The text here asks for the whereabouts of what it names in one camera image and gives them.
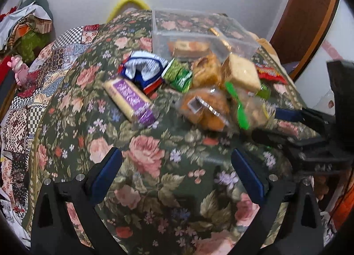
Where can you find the golden pastry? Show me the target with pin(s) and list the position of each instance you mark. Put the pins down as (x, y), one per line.
(206, 72)

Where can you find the purple cake bar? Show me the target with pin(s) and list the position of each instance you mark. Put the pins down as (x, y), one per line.
(131, 101)

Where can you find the pink plush toy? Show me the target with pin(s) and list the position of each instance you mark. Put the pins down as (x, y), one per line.
(20, 69)

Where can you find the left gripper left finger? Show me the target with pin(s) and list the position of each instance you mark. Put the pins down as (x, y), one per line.
(52, 229)

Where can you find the cake slice in box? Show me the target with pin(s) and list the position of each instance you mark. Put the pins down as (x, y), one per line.
(188, 49)

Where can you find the green-trimmed pastry bag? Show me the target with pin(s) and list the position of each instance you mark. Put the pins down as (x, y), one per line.
(248, 112)

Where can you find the red snack bag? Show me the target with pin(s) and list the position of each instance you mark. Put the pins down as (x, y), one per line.
(270, 74)

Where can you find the patchwork quilt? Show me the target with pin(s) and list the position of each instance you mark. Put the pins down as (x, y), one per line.
(20, 122)

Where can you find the clear plastic storage box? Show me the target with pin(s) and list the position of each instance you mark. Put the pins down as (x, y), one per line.
(223, 33)

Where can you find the brown wooden door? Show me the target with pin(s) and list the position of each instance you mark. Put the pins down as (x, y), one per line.
(301, 30)

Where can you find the blue white snack bag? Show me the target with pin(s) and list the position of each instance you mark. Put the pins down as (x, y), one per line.
(144, 69)

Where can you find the pile of clothes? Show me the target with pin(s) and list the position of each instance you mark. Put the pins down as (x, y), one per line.
(26, 29)

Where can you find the green snack packet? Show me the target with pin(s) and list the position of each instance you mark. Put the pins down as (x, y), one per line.
(178, 76)

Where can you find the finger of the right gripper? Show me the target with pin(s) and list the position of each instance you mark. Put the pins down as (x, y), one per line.
(289, 115)

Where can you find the orange bread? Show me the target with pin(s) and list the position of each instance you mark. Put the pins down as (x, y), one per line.
(207, 108)

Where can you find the floral green bed cover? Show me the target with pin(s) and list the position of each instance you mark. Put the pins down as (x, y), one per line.
(176, 191)

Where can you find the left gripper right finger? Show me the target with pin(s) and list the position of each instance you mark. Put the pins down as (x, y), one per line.
(300, 232)

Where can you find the yellow foam hoop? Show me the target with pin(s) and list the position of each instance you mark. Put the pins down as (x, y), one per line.
(123, 5)

